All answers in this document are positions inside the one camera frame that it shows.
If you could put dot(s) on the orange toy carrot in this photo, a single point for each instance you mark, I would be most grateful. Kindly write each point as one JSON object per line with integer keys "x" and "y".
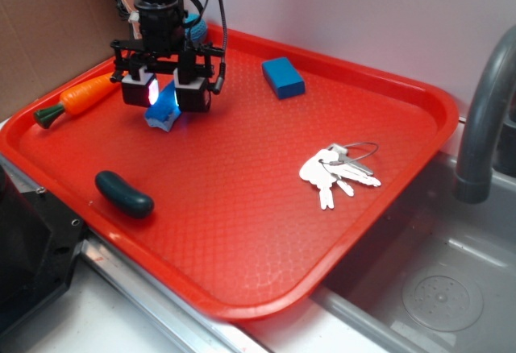
{"x": 77, "y": 99}

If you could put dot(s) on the blue rectangular block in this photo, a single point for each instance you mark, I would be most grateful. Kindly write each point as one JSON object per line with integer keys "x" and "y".
{"x": 283, "y": 78}

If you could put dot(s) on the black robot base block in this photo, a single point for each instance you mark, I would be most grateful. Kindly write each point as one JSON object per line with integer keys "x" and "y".
{"x": 40, "y": 240}

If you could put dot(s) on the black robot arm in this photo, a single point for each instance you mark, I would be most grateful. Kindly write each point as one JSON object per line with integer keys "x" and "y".
{"x": 167, "y": 47}

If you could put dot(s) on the grey sink faucet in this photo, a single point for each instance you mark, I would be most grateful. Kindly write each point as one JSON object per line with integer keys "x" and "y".
{"x": 488, "y": 140}

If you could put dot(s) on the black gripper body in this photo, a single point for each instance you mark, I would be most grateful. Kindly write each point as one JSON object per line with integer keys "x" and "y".
{"x": 162, "y": 46}

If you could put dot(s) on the brown cardboard panel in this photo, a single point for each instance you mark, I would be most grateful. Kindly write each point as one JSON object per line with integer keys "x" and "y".
{"x": 45, "y": 43}

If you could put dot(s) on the silver key bunch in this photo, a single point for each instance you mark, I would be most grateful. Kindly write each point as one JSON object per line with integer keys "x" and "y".
{"x": 333, "y": 165}

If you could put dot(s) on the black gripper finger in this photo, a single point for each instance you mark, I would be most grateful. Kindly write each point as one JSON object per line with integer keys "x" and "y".
{"x": 193, "y": 97}
{"x": 143, "y": 91}

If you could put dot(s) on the grey plastic sink basin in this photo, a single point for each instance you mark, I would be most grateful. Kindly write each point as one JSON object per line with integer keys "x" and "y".
{"x": 432, "y": 274}

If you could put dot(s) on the dark green toy pickle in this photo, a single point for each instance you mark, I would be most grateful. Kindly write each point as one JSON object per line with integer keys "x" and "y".
{"x": 123, "y": 196}

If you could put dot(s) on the blue sponge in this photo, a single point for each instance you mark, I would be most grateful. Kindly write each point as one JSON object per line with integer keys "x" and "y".
{"x": 165, "y": 110}

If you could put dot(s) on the blue crochet ball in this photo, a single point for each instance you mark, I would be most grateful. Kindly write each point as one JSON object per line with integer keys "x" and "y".
{"x": 198, "y": 30}

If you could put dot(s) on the red plastic tray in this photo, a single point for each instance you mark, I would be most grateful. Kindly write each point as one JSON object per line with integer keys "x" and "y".
{"x": 235, "y": 231}

